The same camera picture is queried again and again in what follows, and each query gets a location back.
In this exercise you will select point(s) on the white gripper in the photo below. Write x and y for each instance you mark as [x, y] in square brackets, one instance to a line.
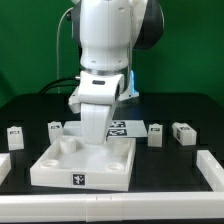
[95, 98]

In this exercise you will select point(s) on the white square tabletop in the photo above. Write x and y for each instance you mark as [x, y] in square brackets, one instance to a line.
[71, 163]

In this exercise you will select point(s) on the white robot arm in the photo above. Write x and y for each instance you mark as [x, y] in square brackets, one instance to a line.
[107, 31]

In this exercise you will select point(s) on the white base tag plate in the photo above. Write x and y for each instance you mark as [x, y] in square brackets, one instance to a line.
[118, 128]

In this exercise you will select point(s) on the white left obstacle wall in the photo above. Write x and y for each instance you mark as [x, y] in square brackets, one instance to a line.
[5, 166]

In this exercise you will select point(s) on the white obstacle wall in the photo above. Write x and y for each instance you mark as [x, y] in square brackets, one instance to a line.
[111, 207]
[5, 166]
[211, 170]

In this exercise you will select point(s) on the white front obstacle wall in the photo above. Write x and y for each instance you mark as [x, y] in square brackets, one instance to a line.
[111, 207]

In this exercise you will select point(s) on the white right obstacle wall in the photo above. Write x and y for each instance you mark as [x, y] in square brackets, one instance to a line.
[211, 170]

